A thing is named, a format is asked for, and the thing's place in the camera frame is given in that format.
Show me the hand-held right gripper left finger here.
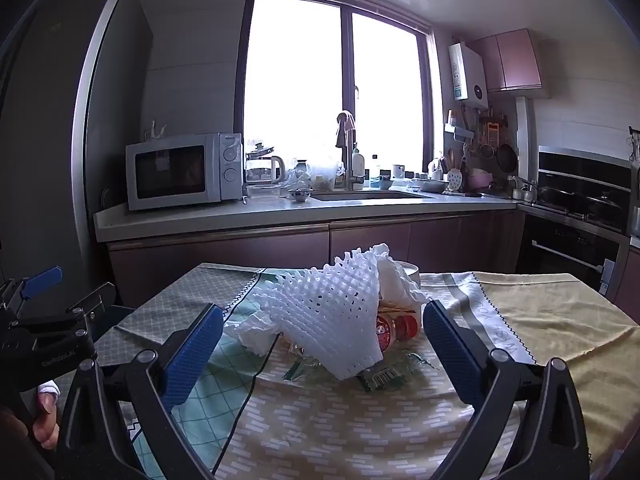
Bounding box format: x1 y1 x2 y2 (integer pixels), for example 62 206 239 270
55 302 226 480

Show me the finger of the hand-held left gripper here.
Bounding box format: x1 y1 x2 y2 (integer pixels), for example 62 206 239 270
5 266 64 311
15 281 117 342

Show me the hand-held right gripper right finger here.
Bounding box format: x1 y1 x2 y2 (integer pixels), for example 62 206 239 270
422 299 591 480

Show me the clear bottle red label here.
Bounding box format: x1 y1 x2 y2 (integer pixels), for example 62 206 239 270
372 309 422 354

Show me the crushed clear bottle green label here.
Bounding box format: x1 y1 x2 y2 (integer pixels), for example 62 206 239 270
285 342 442 394

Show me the white tissue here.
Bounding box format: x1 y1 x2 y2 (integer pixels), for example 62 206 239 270
222 305 287 359

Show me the white paper cup blue print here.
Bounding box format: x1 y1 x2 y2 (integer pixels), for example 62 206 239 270
395 260 422 287

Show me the white foam fruit net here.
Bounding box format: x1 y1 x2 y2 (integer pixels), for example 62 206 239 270
250 242 432 381

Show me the person's left hand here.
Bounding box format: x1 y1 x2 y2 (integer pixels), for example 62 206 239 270
0 390 62 453

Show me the patterned yellow green tablecloth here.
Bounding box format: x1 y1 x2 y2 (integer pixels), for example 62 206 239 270
90 262 640 480

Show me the black integrated stove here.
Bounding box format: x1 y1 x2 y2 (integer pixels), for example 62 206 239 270
515 145 636 306

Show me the white microwave oven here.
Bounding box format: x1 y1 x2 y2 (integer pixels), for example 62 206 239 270
125 132 244 212

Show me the grey refrigerator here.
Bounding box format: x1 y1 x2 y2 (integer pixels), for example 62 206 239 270
0 0 153 311

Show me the pink pot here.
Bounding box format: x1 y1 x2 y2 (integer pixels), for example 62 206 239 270
467 170 494 194

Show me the kitchen sink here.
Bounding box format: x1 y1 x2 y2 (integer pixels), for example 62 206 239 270
312 189 441 202

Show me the clear glass bowl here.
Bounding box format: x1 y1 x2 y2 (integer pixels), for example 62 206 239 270
246 184 283 202

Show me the glass kettle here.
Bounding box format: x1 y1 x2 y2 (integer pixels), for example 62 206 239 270
244 142 287 186

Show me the hanging frying pan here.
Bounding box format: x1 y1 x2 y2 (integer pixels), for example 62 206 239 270
496 142 519 171

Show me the metal kitchen faucet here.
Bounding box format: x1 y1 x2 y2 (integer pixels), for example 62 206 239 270
336 110 367 191

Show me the clear plastic container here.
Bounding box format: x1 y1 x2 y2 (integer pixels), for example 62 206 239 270
310 162 337 192

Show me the pink cloth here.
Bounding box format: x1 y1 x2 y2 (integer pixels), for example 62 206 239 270
336 111 357 148

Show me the white water heater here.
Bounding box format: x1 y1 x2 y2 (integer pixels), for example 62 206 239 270
448 41 489 109

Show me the kitchen window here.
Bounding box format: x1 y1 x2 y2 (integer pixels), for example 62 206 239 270
235 0 444 191

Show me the pink wall cabinet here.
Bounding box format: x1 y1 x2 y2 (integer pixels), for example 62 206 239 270
470 29 544 94

